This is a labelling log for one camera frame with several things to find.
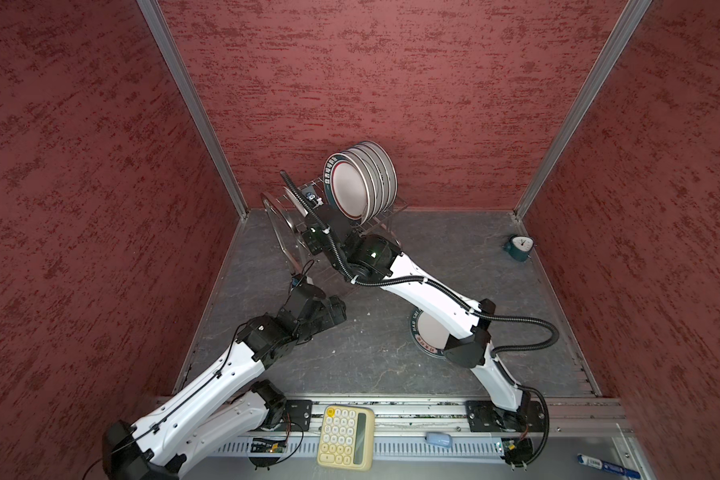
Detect black corrugated cable hose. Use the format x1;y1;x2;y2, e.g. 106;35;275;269
280;170;560;358

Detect right circuit board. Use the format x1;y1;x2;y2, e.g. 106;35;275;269
501;438;516;454

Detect left circuit board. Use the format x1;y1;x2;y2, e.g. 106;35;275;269
250;438;288;455

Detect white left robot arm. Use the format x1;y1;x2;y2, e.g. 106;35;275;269
102;283;346;479

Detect red green rimmed plate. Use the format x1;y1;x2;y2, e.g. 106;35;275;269
323;152;371;224

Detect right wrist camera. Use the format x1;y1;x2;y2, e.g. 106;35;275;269
302;186;321;208

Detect stainless steel dish rack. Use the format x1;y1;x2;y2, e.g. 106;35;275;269
261;187;409;298

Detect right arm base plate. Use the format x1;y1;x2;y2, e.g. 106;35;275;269
465;400;547;434

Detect circuit board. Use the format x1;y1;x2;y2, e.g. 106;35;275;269
250;438;288;455
501;438;516;454

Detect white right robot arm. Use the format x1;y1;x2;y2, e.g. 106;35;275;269
301;216;532;432

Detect blue white marker pen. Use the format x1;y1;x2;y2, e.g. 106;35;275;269
577;454;642;479

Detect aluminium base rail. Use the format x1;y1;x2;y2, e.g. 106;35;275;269
208;395;633;468

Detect aluminium corner post left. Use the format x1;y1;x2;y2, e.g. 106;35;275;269
137;0;250;221

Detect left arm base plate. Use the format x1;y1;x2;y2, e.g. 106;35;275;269
263;399;314;432

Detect aluminium corner post right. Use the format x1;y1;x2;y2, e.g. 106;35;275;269
514;0;652;224

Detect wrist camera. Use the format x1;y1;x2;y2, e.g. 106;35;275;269
302;186;321;208
291;274;309;288

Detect aluminium corner post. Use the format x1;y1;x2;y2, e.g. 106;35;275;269
514;0;652;224
137;0;250;221

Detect green white alarm clock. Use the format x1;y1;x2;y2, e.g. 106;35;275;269
503;235;536;262

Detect orange patterned plate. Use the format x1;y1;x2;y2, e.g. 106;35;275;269
285;187;308;217

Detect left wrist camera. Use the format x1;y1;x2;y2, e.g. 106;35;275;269
291;274;309;288

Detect yellow calculator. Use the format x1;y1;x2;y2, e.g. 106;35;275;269
317;405;376;472

